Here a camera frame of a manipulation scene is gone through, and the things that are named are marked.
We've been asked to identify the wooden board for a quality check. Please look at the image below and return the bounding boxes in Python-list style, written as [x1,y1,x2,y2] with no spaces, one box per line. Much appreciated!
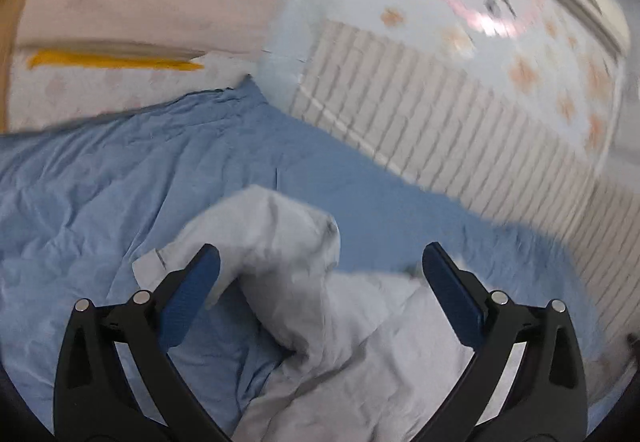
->
[0,0,26,134]

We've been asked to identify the grey puffer jacket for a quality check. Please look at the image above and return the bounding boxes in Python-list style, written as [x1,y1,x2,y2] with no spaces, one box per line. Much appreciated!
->
[132,186,472,441]

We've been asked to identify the blue bed blanket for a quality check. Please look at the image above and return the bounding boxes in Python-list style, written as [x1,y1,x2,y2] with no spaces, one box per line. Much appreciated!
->
[1,80,596,441]

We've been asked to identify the yellow tape strip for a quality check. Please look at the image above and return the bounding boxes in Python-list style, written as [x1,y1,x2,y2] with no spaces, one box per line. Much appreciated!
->
[27,48,204,72]

